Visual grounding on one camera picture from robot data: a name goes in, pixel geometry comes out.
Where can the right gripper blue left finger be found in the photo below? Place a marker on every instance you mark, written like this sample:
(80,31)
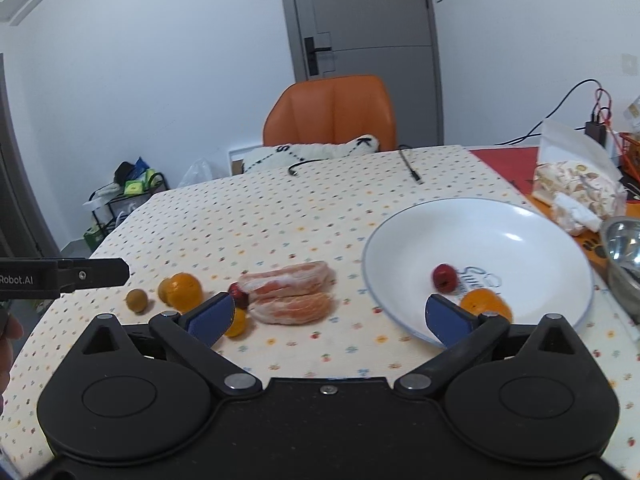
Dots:
(190,337)

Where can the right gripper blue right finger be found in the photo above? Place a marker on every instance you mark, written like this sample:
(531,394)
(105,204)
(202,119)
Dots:
(467,338)

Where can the large orange mandarin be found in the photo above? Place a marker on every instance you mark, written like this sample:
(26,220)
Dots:
(182,291)

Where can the peeled pomelo segment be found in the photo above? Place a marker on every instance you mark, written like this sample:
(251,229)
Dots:
(298,280)
(295,310)

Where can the person's left hand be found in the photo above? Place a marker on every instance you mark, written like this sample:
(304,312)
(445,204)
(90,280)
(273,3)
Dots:
(13,331)

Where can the small orange kumquat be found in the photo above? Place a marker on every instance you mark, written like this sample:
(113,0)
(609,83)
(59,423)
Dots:
(238,325)

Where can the orange mandarin in plate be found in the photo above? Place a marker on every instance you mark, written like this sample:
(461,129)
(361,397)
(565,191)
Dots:
(483,300)

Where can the red jujube on cloth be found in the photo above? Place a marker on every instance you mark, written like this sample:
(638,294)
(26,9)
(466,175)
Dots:
(240,298)

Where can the red jujube in plate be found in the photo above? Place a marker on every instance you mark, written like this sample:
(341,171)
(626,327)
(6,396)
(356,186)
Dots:
(445,278)

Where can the brown longan fruit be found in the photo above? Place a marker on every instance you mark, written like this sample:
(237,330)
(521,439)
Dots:
(137,300)

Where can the white blue-rimmed plate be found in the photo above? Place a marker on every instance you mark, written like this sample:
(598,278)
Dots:
(520,255)

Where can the floral dotted tablecloth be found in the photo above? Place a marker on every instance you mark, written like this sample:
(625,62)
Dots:
(222,228)

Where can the black metal shelf rack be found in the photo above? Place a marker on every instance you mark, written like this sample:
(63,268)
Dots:
(112,204)

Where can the clear plastic bag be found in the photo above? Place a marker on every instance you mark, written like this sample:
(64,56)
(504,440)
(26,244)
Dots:
(200,171)

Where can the white framed board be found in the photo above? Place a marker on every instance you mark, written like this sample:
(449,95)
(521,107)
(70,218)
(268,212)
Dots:
(242,158)

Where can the white fluffy cushion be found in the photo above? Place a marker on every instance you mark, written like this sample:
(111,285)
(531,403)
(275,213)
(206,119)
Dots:
(289,155)

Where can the red table mat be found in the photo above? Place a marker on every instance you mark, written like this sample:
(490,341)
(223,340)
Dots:
(517,165)

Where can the stainless steel bowl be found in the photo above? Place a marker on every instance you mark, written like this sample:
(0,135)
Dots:
(620,241)

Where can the bag of nougat snacks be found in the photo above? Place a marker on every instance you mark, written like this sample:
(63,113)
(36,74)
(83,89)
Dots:
(576,178)

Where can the orange leather chair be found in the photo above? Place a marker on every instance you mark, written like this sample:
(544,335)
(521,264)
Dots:
(332,111)

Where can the black power adapter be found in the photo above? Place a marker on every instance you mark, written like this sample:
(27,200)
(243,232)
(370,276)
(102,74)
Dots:
(597,132)

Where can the grey door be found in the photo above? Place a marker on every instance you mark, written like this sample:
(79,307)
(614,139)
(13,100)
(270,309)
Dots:
(395,40)

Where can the black door handle lock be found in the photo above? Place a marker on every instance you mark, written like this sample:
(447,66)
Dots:
(311,53)

